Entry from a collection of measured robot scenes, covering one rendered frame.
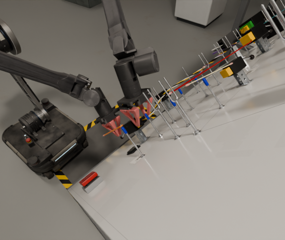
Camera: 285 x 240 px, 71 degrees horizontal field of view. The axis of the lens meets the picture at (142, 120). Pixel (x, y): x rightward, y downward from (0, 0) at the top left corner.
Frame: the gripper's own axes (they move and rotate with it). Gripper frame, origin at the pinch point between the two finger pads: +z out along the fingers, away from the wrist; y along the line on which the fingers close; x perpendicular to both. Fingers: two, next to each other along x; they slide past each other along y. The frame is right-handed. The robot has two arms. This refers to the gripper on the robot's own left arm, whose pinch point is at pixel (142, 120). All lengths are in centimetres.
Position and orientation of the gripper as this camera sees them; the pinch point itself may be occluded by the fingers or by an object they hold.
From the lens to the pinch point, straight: 66.4
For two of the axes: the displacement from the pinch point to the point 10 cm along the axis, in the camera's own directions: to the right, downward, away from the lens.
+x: -7.5, -0.6, 6.6
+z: 3.0, 8.6, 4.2
